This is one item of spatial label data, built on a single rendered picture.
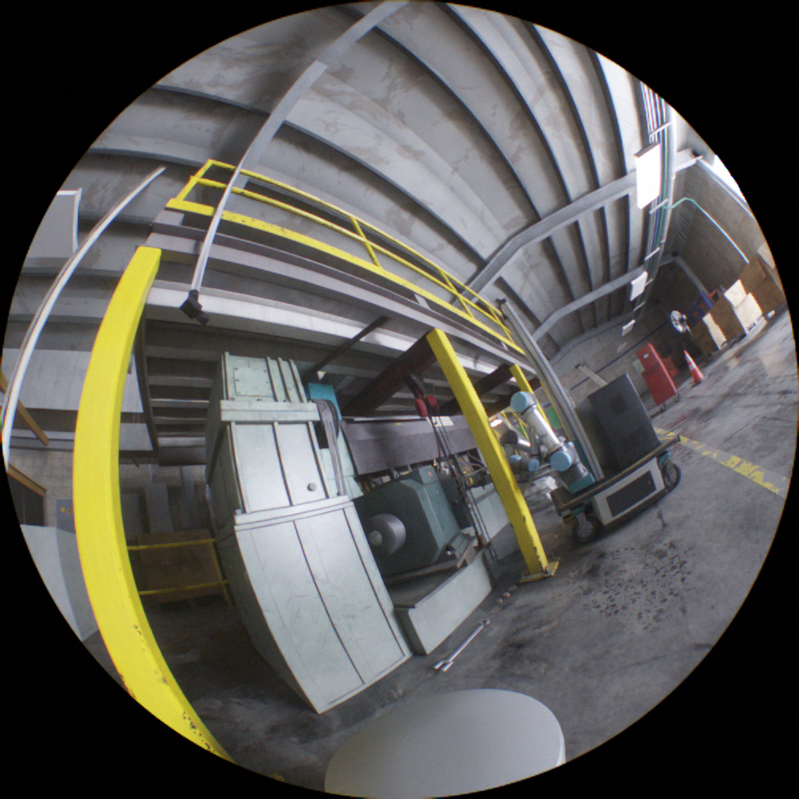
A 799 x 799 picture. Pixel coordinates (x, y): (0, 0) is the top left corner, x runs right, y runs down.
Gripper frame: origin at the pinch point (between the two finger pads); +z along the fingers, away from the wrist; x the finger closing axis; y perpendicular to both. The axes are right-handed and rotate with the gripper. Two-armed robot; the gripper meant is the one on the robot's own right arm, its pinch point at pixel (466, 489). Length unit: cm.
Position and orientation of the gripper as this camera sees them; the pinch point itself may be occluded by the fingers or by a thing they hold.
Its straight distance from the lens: 205.2
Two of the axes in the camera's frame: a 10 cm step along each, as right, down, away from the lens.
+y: 3.5, 8.7, -3.6
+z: -9.4, 3.1, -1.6
